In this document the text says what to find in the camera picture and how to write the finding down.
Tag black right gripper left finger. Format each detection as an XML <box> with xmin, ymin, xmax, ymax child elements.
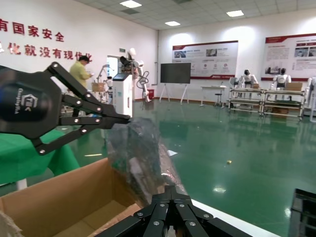
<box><xmin>95</xmin><ymin>185</ymin><xmax>173</xmax><ymax>237</ymax></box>

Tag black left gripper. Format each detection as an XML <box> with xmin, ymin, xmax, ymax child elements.
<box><xmin>0</xmin><ymin>61</ymin><xmax>131</xmax><ymax>139</ymax></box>

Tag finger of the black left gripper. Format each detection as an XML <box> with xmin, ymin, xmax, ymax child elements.
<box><xmin>35</xmin><ymin>116</ymin><xmax>131</xmax><ymax>156</ymax></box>

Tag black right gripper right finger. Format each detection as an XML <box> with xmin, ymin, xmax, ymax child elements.
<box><xmin>172</xmin><ymin>185</ymin><xmax>249</xmax><ymax>237</ymax></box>

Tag bagged graphics card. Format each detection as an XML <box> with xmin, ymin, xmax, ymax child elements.
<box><xmin>106</xmin><ymin>117</ymin><xmax>192</xmax><ymax>206</ymax></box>

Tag graphics card with silver bracket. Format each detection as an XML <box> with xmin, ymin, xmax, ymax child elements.
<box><xmin>126</xmin><ymin>122</ymin><xmax>174</xmax><ymax>199</ymax></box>

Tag brown cardboard box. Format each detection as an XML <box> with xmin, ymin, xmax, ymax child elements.
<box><xmin>0</xmin><ymin>158</ymin><xmax>154</xmax><ymax>237</ymax></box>

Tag black slotted plastic container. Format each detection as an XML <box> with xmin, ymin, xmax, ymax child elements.
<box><xmin>288</xmin><ymin>188</ymin><xmax>316</xmax><ymax>237</ymax></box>

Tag small cardboard box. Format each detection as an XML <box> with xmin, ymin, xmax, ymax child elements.
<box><xmin>284</xmin><ymin>82</ymin><xmax>304</xmax><ymax>92</ymax></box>

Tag small white humanoid robot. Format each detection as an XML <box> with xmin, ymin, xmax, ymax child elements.
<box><xmin>104</xmin><ymin>76</ymin><xmax>115</xmax><ymax>102</ymax></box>

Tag white machine cabinet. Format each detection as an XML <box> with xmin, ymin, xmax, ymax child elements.
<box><xmin>112</xmin><ymin>73</ymin><xmax>135</xmax><ymax>118</ymax></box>

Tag person in yellow jacket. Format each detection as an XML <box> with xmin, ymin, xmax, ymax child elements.
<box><xmin>69</xmin><ymin>55</ymin><xmax>94</xmax><ymax>117</ymax></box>

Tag black screen on stand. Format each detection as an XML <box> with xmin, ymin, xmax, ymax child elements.
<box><xmin>159</xmin><ymin>62</ymin><xmax>192</xmax><ymax>102</ymax></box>

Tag green cloth covered table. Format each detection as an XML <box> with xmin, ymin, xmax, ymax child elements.
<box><xmin>0</xmin><ymin>128</ymin><xmax>81</xmax><ymax>185</ymax></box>

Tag white table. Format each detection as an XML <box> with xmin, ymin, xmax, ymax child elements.
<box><xmin>200</xmin><ymin>86</ymin><xmax>227</xmax><ymax>107</ymax></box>

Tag red white display board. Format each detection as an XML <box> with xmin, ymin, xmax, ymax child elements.
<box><xmin>172</xmin><ymin>40</ymin><xmax>239</xmax><ymax>80</ymax></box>
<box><xmin>261</xmin><ymin>33</ymin><xmax>316</xmax><ymax>82</ymax></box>

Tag red wall lettering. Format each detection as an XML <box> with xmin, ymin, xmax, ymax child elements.
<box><xmin>0</xmin><ymin>18</ymin><xmax>93</xmax><ymax>63</ymax></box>

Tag white pipe frame workbench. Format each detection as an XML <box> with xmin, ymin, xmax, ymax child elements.
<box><xmin>262</xmin><ymin>89</ymin><xmax>306</xmax><ymax>121</ymax></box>
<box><xmin>228</xmin><ymin>87</ymin><xmax>265</xmax><ymax>116</ymax></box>

